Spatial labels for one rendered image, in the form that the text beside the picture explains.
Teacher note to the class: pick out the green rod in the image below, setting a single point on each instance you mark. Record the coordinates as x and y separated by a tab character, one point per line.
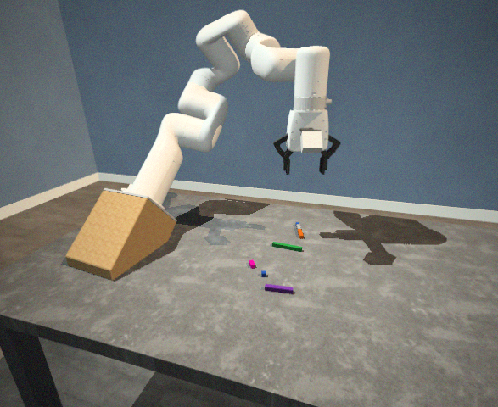
287	246

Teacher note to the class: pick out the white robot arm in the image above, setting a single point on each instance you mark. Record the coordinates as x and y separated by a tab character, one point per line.
203	114

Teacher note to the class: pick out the purple rod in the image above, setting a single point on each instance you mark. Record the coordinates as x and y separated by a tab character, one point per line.
278	289

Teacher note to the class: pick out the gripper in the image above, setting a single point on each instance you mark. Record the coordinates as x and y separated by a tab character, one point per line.
316	119

